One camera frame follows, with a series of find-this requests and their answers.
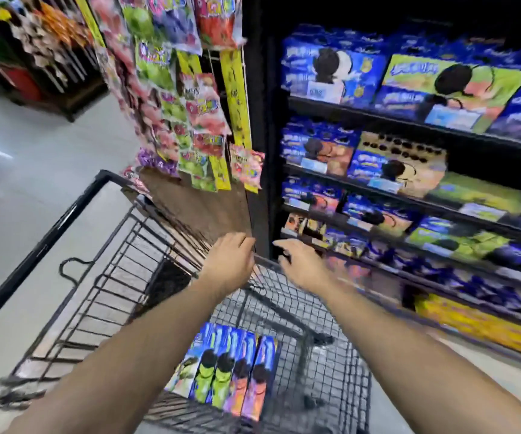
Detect stack of blue cookie boxes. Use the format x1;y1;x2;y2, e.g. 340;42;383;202
281;23;388;108

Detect blue orange cookie box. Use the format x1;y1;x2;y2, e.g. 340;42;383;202
241;335;282;422
223;331;259;417

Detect person's left forearm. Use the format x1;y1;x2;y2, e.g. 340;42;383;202
5;278;239;434

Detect yellow hanging strip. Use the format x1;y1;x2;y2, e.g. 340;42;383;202
177;50;232;191
219;49;253;149
73;0;107;49

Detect flat green cookie boxes stack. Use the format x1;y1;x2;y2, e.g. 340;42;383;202
427;171;521;223

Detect black store shelf unit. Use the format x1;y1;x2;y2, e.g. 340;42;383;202
245;0;521;373

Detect person's left hand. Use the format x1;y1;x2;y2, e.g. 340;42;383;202
197;232;257;300

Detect blue green cookie box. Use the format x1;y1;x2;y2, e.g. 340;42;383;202
207;327;244;411
189;324;227;404
165;322;214;399

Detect large green cookie box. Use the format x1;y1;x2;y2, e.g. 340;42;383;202
375;53;521;134

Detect row of yellow packets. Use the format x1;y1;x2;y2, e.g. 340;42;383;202
414;294;521;367

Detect beige cookie box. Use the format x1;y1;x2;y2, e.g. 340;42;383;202
347;131;448;198

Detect person's right hand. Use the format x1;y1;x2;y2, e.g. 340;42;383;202
273;238;336;297

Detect person's right forearm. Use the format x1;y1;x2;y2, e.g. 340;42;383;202
317;280;521;434

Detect black wire shopping cart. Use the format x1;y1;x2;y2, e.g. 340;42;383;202
0;170;372;434

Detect rows of small cookie packs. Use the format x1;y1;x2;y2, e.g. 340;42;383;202
281;176;521;312

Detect lollipop display stand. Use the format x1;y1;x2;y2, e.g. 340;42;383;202
0;0;110;123

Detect rack of hanging candy bags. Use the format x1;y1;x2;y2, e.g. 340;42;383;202
88;0;267;196

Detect stack of blue orange boxes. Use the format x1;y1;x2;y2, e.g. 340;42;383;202
281;116;361;177

